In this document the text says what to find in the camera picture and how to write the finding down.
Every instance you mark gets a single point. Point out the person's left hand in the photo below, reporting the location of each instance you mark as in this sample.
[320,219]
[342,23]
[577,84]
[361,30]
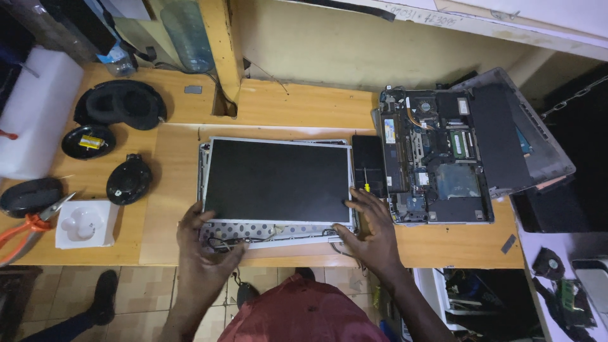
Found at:
[199,259]

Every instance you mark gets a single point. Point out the person's right hand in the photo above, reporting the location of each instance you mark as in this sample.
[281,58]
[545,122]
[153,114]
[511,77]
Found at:
[377,242]

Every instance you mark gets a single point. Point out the silver laptop lid cover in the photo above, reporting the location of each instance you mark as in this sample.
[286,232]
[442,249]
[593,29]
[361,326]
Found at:
[266,232]

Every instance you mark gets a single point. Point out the black laptop screen panel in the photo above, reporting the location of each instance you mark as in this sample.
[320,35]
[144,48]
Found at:
[278,180]

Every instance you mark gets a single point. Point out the person's black shoe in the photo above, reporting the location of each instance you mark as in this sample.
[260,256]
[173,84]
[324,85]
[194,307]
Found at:
[246,292]

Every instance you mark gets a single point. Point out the black smartphone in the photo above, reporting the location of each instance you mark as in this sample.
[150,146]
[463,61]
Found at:
[368,159]

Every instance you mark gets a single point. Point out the white shelf under table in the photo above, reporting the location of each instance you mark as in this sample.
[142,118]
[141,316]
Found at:
[456,299]

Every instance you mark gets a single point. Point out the opened laptop base with motherboard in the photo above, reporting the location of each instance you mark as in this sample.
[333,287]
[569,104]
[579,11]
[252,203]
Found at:
[430,156]

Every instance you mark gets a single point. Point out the person's red shirt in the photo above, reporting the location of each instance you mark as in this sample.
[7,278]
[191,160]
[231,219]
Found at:
[304,313]

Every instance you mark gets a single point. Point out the black earcup with speaker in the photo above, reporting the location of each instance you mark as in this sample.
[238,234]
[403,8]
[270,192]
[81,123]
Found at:
[128,180]

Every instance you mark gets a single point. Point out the white moulded plastic tray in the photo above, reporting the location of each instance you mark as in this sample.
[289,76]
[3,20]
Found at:
[85,224]

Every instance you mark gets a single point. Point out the black tape strip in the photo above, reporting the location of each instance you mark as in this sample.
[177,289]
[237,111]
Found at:
[508,244]

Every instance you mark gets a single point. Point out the black earcup with yellow battery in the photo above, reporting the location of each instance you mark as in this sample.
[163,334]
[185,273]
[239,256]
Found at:
[88,142]

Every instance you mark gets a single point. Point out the small grey metal plate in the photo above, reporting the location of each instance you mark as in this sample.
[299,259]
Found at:
[193,89]

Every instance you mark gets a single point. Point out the black laptop cooling fan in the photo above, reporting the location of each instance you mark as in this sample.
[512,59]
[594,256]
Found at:
[547,263]

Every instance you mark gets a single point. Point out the grey laptop bottom cover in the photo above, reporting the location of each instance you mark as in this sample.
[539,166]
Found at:
[513,133]

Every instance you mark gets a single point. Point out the black headphone ear cushions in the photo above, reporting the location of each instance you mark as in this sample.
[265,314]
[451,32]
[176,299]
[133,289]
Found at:
[118,103]

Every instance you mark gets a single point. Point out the black computer mouse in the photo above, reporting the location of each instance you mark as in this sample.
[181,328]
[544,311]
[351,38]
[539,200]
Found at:
[29,195]

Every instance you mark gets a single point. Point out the green circuit board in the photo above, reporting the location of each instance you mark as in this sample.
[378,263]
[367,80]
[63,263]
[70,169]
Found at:
[567,294]

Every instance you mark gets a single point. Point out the small clear plastic bottle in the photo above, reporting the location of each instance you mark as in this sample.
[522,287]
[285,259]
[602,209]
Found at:
[118,59]

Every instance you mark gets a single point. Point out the white plastic container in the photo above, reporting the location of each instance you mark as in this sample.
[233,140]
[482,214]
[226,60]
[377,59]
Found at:
[35,114]

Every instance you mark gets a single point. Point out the silver laptop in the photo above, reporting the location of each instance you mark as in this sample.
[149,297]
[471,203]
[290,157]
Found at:
[593,285]

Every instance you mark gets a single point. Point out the large clear water bottle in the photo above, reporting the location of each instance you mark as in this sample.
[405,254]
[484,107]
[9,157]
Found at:
[187,33]

